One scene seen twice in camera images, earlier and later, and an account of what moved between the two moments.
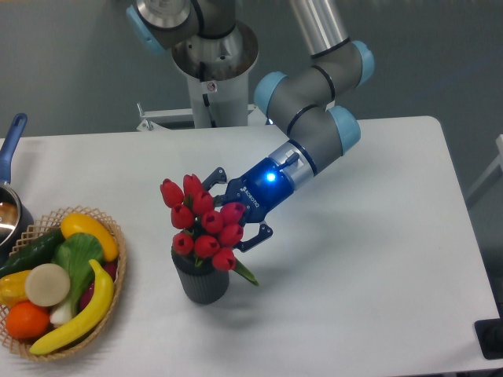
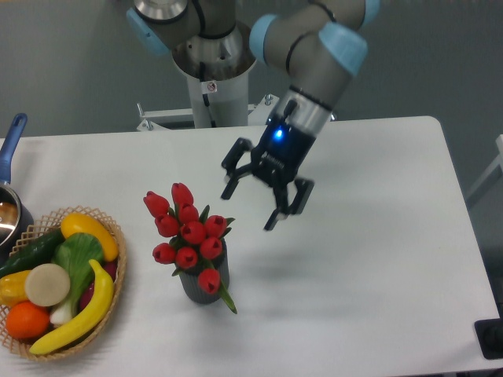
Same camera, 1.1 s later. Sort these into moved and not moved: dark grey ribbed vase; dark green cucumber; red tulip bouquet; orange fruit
Moved: red tulip bouquet
Not moved: dark grey ribbed vase; dark green cucumber; orange fruit
